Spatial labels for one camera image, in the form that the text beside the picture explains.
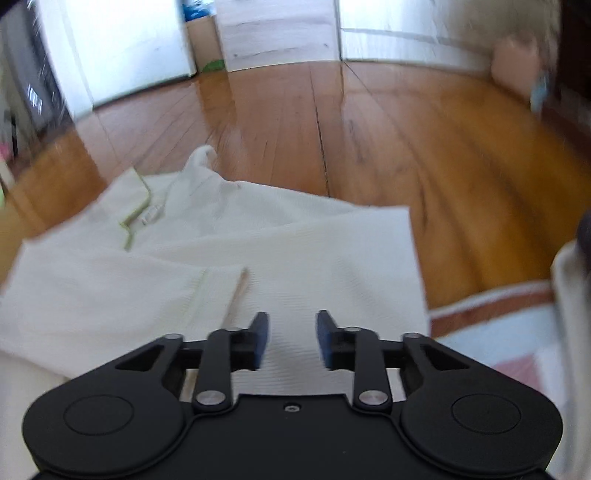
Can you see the plastic wrapped mattress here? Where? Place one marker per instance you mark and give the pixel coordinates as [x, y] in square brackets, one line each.
[32, 78]

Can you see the pink case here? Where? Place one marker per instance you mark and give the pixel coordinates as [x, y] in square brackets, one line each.
[517, 62]

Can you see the cardboard box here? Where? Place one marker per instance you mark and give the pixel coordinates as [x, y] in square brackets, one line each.
[205, 41]

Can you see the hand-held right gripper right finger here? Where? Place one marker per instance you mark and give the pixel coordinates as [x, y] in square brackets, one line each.
[325, 341]

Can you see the blue plastic bag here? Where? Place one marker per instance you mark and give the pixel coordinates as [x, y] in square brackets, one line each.
[198, 9]

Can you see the small green item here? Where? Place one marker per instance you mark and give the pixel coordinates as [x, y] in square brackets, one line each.
[213, 67]

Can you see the cream waffle pajama top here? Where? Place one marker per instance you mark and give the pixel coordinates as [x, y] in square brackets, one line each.
[231, 240]

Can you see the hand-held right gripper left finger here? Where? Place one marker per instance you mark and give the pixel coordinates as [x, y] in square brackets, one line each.
[261, 341]

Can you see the checkered pastel rug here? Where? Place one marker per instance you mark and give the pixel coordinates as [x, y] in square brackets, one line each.
[498, 323]

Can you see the blue spray bottle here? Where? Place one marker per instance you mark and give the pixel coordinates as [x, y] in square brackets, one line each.
[540, 94]

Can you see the black garment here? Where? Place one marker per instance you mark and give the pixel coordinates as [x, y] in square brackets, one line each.
[585, 235]

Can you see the light wood wardrobe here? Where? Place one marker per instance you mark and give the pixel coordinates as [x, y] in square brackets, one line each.
[415, 27]

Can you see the light wood cabinet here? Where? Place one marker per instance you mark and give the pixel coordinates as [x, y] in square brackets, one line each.
[277, 32]

